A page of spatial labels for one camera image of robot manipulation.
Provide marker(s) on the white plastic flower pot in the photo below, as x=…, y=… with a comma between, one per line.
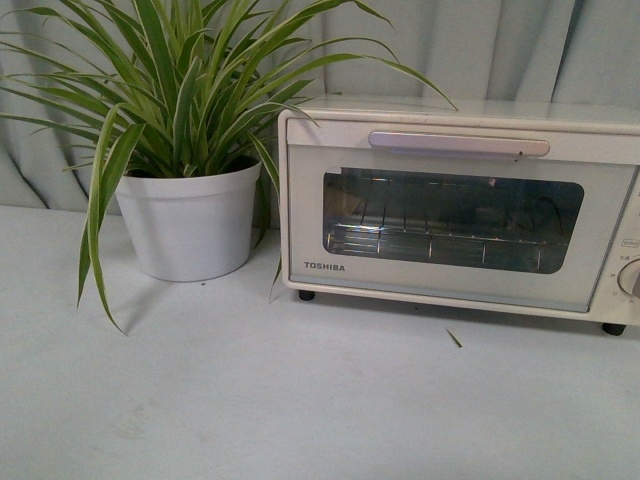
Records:
x=190, y=229

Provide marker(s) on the white oven timer knob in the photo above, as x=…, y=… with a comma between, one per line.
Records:
x=628, y=278

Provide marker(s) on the metal oven wire rack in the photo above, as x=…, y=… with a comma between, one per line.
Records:
x=472, y=222

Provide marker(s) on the small fallen green leaf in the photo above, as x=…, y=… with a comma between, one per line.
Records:
x=456, y=341

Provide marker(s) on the glass oven door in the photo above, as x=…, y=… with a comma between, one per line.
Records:
x=310, y=210

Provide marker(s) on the green striped spider plant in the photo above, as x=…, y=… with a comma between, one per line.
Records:
x=176, y=90

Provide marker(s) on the silver oven door handle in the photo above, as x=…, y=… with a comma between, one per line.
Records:
x=458, y=144

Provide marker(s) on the white Toshiba toaster oven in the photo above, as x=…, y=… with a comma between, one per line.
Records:
x=610, y=150

